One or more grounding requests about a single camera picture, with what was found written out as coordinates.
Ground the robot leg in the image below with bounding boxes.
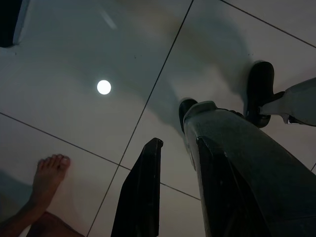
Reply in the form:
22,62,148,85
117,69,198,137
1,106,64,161
258,77,316,127
184,100,316,237

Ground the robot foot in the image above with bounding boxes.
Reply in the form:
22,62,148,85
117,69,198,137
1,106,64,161
178,98,198,135
243,61,284,128

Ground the robot right leg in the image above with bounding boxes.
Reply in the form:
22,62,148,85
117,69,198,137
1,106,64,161
258,77,316,127

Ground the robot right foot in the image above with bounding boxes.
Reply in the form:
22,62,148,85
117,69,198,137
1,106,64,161
243,61,284,128

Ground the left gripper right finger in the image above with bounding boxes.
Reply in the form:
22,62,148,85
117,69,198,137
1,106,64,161
196,136,272,237

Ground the robot left leg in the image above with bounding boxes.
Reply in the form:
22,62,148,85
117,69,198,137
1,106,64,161
184,100,316,237

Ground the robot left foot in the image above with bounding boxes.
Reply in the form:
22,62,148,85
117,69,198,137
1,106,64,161
178,98,198,135

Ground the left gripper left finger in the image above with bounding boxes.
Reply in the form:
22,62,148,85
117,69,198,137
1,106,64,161
110,137,164,237

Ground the person bare foot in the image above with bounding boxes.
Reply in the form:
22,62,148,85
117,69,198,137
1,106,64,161
0,154,72,237

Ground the black floor mat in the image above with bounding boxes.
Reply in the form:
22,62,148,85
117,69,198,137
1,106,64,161
0,0,32,49

